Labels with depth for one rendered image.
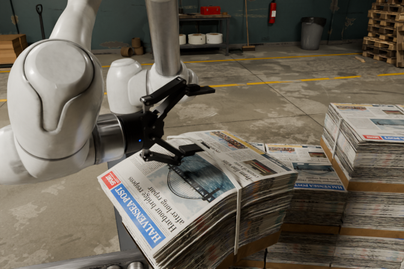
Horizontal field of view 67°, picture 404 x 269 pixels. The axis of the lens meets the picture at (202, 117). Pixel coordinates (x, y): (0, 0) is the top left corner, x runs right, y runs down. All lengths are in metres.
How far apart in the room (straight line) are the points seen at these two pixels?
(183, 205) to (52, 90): 0.38
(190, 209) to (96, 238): 1.72
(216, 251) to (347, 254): 0.93
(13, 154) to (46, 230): 1.98
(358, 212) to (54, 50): 1.28
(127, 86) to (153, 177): 0.65
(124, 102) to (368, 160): 0.98
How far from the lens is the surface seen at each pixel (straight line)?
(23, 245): 2.46
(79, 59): 0.38
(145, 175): 0.74
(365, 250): 1.58
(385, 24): 7.64
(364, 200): 1.40
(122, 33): 7.63
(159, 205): 0.66
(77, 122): 0.39
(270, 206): 0.79
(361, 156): 1.28
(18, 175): 0.54
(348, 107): 1.50
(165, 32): 1.04
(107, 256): 1.08
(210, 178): 0.68
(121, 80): 1.30
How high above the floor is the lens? 1.58
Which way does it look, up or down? 24 degrees down
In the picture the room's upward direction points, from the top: straight up
